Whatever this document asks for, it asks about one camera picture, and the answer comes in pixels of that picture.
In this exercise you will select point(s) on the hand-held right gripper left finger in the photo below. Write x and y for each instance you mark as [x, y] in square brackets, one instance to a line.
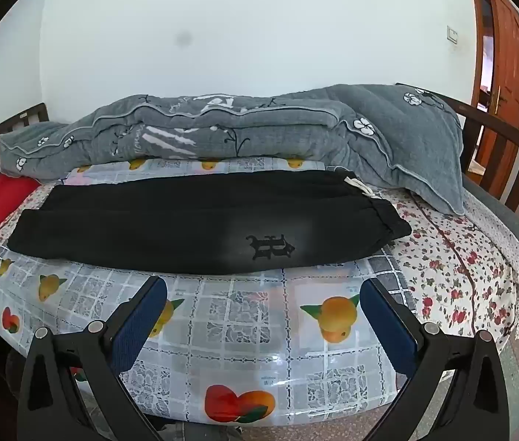
[139, 326]

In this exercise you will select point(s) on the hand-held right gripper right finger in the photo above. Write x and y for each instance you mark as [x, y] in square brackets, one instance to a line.
[388, 326]

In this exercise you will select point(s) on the black pants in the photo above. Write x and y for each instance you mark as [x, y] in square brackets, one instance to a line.
[195, 225]

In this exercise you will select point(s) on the red cloth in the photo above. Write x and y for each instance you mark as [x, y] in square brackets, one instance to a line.
[4, 197]

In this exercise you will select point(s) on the floral bed sheet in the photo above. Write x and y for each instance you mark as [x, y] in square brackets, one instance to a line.
[448, 262]

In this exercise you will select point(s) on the fruit-print plastic cover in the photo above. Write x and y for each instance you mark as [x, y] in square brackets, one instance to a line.
[241, 321]

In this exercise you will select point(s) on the grey mattress pad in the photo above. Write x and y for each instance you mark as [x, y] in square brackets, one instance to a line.
[507, 220]

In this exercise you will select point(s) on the grey flower-print quilt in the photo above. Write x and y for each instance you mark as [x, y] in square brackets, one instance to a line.
[250, 124]

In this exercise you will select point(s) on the brown wooden door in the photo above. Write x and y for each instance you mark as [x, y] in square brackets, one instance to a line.
[510, 55]

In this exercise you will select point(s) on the white light switch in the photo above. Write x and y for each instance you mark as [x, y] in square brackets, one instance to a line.
[452, 35]

